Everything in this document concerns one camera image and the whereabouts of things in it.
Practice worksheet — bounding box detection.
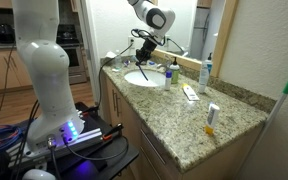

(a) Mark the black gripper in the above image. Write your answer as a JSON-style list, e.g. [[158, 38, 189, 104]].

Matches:
[[135, 37, 159, 66]]

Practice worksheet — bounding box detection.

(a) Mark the clear plastic water bottle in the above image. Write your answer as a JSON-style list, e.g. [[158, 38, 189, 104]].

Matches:
[[113, 49, 123, 71]]

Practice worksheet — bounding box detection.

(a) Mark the white oval sink basin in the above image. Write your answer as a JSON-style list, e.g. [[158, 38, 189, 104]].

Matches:
[[123, 69, 167, 88]]

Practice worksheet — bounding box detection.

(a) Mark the folded white paper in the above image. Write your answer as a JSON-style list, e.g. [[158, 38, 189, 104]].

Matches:
[[104, 50, 118, 60]]

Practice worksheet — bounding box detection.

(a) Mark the green soap pump bottle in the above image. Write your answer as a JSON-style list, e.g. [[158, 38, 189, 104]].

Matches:
[[169, 57, 181, 85]]

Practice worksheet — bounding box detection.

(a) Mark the wooden vanity cabinet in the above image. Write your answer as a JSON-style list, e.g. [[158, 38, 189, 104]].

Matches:
[[100, 71, 265, 180]]

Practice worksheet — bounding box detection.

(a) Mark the flat white yellow-capped tube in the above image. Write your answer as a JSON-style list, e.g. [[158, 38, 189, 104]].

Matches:
[[181, 83, 201, 102]]

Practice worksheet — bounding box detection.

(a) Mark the tall white lotion bottle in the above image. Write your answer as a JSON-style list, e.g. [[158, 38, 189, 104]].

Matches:
[[198, 53, 214, 94]]

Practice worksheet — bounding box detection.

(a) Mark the black steel oven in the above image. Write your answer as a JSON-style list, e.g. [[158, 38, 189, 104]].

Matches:
[[55, 23, 88, 85]]

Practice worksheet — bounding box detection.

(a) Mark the orange black clamp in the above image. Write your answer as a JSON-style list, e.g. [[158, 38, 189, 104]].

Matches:
[[102, 123, 124, 141]]

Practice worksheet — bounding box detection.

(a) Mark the wood framed mirror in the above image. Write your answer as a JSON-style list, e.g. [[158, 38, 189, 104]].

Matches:
[[149, 0, 240, 78]]

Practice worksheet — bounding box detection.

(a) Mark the white sunscreen tube yellow cap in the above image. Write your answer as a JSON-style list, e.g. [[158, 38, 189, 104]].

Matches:
[[204, 102, 221, 136]]

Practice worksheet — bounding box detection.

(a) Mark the black robot cart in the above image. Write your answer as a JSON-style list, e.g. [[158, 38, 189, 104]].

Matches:
[[0, 101, 140, 180]]

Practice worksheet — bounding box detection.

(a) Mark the black coffee maker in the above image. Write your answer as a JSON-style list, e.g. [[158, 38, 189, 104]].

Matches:
[[0, 23, 16, 44]]

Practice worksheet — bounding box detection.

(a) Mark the white dome object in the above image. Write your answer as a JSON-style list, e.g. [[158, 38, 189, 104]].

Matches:
[[22, 168, 57, 180]]

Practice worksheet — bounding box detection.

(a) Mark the white wall outlet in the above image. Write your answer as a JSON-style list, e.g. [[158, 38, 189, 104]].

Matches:
[[127, 35, 136, 50]]

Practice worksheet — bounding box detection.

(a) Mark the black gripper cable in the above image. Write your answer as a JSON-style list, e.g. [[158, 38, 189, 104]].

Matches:
[[130, 28, 167, 48]]

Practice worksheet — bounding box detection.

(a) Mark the black power cable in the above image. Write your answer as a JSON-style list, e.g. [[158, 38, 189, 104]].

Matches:
[[83, 40, 136, 114]]

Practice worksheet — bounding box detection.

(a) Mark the metal cabinet door handle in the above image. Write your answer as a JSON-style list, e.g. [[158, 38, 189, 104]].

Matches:
[[111, 89, 117, 113]]

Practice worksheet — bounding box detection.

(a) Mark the metal drawer handle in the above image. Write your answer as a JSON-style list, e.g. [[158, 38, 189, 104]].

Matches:
[[140, 129, 167, 165]]

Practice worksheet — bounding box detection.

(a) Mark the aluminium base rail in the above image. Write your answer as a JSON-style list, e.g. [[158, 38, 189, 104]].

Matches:
[[7, 128, 105, 164]]

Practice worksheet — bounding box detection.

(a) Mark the black base loop cable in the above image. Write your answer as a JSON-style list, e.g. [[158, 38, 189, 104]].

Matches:
[[63, 134, 130, 162]]

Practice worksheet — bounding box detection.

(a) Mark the black base cable bundle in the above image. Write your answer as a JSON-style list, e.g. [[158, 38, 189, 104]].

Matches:
[[12, 99, 42, 180]]

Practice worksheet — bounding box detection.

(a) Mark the blue orange cable coil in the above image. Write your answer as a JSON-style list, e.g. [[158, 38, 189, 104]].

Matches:
[[0, 124, 23, 156]]

